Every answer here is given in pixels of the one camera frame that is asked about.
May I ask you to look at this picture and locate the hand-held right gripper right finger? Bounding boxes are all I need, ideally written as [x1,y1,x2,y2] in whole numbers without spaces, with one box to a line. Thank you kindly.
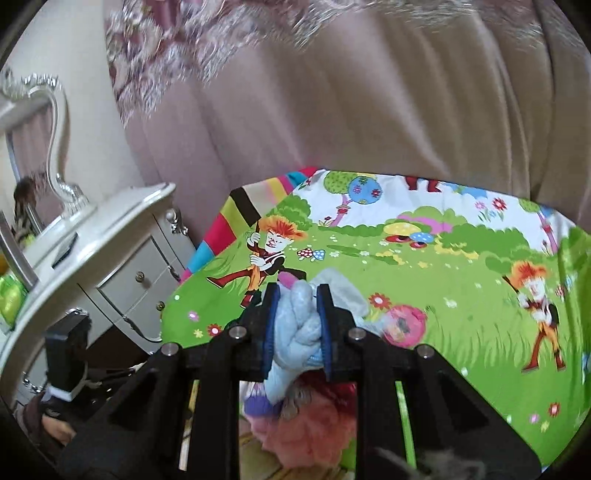
[316,284,541,480]

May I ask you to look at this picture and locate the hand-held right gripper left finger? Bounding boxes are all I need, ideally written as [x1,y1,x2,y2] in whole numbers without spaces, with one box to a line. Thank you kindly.
[58,282,281,480]

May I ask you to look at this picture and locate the light blue sock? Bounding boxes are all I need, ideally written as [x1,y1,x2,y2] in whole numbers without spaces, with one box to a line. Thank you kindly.
[265,279,324,407]

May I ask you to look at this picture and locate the grey cloth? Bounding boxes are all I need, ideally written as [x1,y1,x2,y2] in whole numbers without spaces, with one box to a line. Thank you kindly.
[307,270,384,337]

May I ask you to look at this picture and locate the purple soft toy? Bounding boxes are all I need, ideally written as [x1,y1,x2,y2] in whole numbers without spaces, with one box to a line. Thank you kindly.
[243,392,282,418]

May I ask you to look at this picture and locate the green bag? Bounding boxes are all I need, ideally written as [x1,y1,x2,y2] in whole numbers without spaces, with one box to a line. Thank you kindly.
[0,272,28,328]

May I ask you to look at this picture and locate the white dressing table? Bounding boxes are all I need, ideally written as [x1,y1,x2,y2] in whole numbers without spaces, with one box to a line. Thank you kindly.
[0,182,197,407]

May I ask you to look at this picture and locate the pink fluffy garment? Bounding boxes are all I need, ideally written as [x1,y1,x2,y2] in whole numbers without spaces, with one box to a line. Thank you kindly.
[245,383,358,469]

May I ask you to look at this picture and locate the cartoon printed blanket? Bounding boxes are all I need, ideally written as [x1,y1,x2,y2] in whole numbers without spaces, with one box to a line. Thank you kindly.
[159,166,591,467]

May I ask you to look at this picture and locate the grey fluffy toy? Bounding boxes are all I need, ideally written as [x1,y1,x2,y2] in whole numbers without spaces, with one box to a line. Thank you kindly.
[369,445,490,480]

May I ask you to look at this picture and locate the silver framed mirror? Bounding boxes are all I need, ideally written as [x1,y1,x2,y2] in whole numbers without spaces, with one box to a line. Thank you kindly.
[0,69,88,259]

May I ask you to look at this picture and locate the beige embroidered curtain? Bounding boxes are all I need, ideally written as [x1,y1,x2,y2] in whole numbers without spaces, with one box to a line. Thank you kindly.
[104,0,591,259]

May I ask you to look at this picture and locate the black cable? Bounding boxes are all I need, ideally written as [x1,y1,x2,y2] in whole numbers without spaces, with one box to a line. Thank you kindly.
[122,314,162,344]

